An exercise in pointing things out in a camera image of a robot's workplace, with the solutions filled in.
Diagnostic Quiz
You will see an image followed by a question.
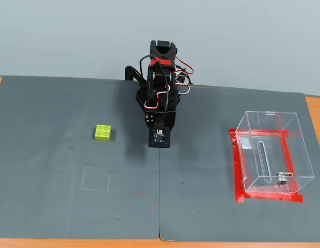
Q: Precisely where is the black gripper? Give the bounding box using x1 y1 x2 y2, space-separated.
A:
145 110 178 130

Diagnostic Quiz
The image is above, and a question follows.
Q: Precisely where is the red tape frame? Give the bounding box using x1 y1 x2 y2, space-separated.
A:
229 128 305 204

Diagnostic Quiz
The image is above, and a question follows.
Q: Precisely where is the black table clamp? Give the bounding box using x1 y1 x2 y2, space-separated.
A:
124 66 146 86

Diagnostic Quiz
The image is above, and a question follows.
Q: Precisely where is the grey mat with chalk square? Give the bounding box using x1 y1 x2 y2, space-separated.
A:
0 75 161 240

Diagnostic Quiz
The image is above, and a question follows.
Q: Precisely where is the black square wrist camera module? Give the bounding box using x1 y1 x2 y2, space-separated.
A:
148 127 171 148

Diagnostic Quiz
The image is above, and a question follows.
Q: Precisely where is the red tape band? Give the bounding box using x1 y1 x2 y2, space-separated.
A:
149 57 172 67

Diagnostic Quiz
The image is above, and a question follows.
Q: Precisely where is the grey mat with red tape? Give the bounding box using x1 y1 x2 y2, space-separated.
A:
158 84 320 243

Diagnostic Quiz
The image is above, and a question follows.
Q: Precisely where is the green lego block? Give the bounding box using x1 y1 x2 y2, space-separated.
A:
94 124 112 142

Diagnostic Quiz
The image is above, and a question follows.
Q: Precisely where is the small metal latch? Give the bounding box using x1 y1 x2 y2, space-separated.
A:
275 172 294 185

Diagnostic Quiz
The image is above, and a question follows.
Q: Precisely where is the transparent acrylic box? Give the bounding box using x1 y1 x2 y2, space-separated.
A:
235 111 315 194

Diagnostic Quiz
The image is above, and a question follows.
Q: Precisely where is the red white black servo wire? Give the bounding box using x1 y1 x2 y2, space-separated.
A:
143 74 174 111
172 55 195 95

